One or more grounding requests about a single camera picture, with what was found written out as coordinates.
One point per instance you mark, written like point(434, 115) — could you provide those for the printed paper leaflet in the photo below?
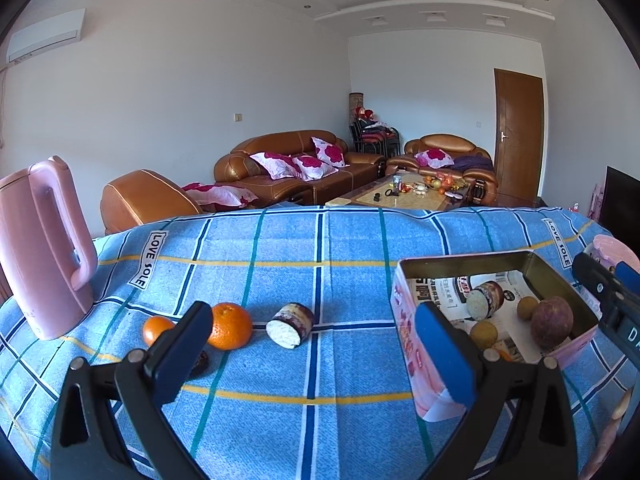
point(450, 300)

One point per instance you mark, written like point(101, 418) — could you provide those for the orange and red produce pile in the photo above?
point(442, 182)

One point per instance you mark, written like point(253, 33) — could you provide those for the brown leather sofa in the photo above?
point(280, 142)

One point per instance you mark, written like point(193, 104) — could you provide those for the pink electric kettle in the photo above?
point(30, 270)

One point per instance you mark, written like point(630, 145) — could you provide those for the stack of black chairs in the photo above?
point(375, 140)

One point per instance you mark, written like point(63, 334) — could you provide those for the brown wooden door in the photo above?
point(520, 135)

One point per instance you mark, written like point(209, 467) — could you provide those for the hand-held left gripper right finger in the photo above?
point(445, 355)

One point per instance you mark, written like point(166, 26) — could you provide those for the tall patterned floor vase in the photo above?
point(356, 105)

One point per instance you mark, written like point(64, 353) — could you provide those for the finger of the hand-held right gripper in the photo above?
point(595, 285)
point(629, 276)

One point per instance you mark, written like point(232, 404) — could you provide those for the square ceiling light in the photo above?
point(496, 21)
point(375, 19)
point(436, 16)

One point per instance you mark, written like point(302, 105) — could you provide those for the brown leather chaise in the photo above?
point(145, 200)

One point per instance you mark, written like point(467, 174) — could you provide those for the pink bag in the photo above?
point(596, 202)

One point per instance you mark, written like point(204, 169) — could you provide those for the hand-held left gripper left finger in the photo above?
point(180, 355)

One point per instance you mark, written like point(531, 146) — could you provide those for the purple passion fruit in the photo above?
point(552, 322)

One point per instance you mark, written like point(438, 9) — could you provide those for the tan round fruit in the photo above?
point(527, 308)
point(484, 335)

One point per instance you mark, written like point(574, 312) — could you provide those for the wooden coffee table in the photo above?
point(395, 201)

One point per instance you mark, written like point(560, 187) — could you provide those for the blue plaid tablecloth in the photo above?
point(300, 280)

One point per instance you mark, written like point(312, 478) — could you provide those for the red plush toy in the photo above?
point(363, 113)

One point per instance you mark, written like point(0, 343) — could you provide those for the purple blanket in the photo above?
point(472, 163)

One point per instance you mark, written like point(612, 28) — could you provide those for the white air conditioner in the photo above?
point(45, 37)

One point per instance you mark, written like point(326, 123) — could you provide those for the black television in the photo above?
point(620, 200)

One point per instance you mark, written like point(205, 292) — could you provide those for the person's right hand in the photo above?
point(605, 450)

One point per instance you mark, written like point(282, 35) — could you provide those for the dark brown round fruit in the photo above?
point(202, 362)

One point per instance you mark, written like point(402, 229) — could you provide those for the cylinder snack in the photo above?
point(482, 302)
point(290, 327)

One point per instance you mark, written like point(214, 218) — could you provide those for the pink cartoon lidded bucket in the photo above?
point(607, 250)

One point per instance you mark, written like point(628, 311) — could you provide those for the brown leather armchair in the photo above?
point(440, 141)

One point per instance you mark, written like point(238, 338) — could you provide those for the pink tin box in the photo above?
point(405, 320)

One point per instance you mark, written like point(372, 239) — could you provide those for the pink floral pillow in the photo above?
point(435, 158)
point(272, 165)
point(314, 167)
point(217, 195)
point(330, 151)

